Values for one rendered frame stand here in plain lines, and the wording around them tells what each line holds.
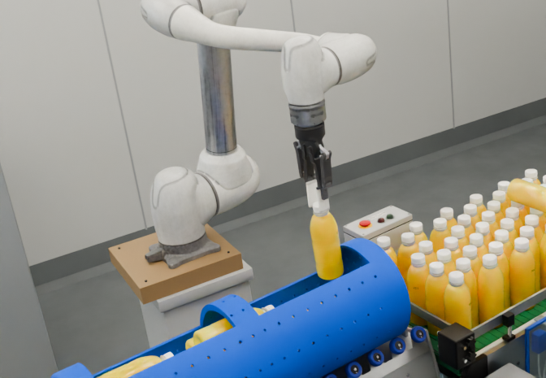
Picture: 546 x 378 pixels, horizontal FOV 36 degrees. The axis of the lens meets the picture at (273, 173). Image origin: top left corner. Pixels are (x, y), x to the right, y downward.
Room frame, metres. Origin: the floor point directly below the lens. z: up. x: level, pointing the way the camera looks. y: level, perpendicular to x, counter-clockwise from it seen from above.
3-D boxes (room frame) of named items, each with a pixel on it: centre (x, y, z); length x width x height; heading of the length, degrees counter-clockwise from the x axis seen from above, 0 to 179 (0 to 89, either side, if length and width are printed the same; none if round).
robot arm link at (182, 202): (2.42, 0.31, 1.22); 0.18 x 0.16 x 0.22; 129
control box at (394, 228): (2.34, -0.30, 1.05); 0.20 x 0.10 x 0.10; 121
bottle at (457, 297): (1.93, -0.45, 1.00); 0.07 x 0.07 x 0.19
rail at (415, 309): (2.03, -0.34, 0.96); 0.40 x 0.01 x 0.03; 31
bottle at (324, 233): (1.96, -0.11, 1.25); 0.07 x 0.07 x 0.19
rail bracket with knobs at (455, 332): (1.84, -0.41, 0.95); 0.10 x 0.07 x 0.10; 31
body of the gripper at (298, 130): (1.95, -0.11, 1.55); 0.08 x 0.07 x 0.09; 30
